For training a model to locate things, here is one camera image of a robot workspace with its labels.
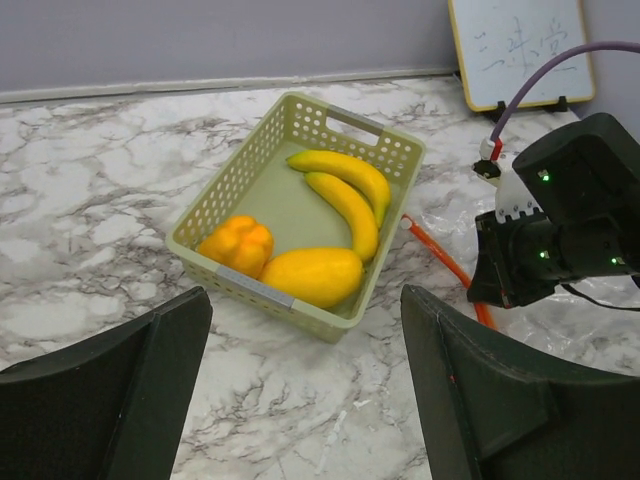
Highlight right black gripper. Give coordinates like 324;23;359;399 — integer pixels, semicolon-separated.
467;211;565;308

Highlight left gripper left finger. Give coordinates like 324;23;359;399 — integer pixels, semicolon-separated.
1;287;213;479

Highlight green plastic basket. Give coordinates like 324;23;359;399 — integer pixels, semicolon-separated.
166;92;426;343

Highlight small whiteboard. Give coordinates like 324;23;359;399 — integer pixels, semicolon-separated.
448;0;587;112

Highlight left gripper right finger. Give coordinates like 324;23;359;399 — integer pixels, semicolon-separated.
401;285;639;479

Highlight yellow mango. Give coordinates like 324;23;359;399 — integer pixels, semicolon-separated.
259;247;364;309

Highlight orange bell pepper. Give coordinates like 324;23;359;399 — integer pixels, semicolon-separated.
197;215;274;279

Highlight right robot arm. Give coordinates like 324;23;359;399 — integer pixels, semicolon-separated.
467;113;639;308

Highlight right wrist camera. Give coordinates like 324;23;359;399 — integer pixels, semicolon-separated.
472;138;543;224

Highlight small yellow bananas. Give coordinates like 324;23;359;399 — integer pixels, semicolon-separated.
287;150;391;262

